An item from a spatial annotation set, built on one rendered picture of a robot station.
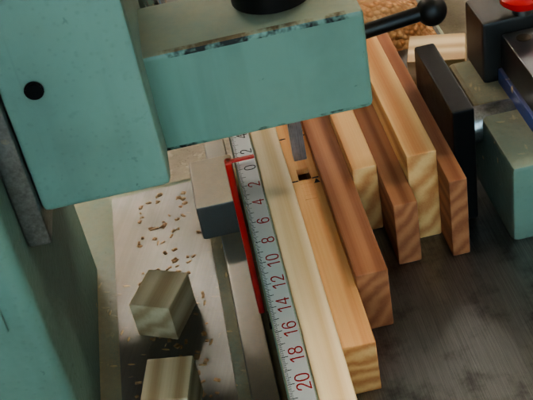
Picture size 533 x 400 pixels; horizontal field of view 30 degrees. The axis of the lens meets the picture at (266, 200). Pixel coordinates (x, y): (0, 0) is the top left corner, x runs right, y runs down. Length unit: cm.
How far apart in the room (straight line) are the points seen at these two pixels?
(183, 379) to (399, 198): 20
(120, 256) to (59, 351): 25
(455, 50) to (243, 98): 25
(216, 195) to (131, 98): 28
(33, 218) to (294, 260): 16
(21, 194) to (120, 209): 35
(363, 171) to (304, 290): 11
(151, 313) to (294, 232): 19
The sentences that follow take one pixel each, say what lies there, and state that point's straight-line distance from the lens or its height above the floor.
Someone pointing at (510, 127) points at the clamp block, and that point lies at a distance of 68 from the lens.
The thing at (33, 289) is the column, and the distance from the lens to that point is 62.
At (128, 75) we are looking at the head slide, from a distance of 57.
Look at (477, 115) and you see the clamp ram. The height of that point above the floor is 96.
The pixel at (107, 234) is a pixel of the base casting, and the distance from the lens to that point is 92.
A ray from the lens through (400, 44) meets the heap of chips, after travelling 90.
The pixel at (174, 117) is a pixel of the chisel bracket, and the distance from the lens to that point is 62.
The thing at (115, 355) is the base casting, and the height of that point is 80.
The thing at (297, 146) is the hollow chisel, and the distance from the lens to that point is 68.
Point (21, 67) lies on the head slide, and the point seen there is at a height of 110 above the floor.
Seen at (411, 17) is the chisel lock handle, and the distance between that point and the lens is 65.
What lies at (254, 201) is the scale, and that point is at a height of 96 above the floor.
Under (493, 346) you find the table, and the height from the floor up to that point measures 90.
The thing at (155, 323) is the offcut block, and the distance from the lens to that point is 79.
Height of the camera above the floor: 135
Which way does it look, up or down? 37 degrees down
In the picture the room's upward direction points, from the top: 12 degrees counter-clockwise
